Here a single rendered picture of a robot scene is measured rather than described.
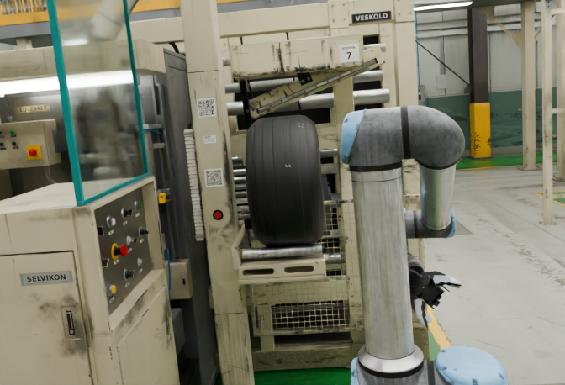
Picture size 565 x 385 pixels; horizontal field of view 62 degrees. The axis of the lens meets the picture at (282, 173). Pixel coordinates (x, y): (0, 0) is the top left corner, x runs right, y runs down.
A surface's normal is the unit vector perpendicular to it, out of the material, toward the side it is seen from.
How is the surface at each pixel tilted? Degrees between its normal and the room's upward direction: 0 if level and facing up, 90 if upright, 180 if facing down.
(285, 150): 56
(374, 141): 91
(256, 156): 61
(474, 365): 5
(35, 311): 90
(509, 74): 90
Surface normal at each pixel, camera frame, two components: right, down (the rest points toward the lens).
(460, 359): -0.04, -0.98
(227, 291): -0.05, 0.14
